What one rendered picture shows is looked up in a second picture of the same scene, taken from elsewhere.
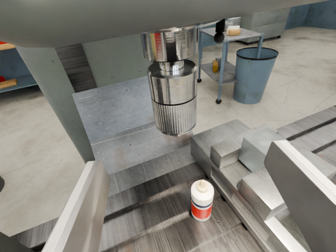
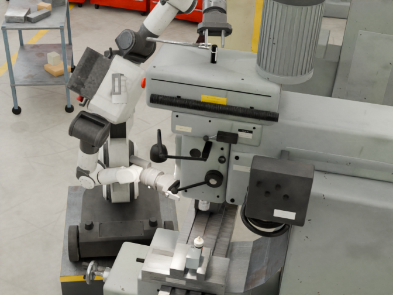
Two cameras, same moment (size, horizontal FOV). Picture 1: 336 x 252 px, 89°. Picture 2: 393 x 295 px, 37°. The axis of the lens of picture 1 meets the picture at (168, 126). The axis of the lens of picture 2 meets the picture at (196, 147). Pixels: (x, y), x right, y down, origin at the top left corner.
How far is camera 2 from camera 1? 2.49 m
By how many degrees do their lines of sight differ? 87
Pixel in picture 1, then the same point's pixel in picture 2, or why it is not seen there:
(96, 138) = not seen: hidden behind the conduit
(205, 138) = (222, 261)
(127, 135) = (266, 249)
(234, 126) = (219, 277)
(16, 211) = not seen: hidden behind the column
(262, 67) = not seen: outside the picture
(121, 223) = (214, 232)
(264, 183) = (183, 247)
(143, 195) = (221, 242)
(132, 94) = (281, 243)
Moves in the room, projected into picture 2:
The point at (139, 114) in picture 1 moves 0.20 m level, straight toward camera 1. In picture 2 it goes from (272, 252) to (228, 239)
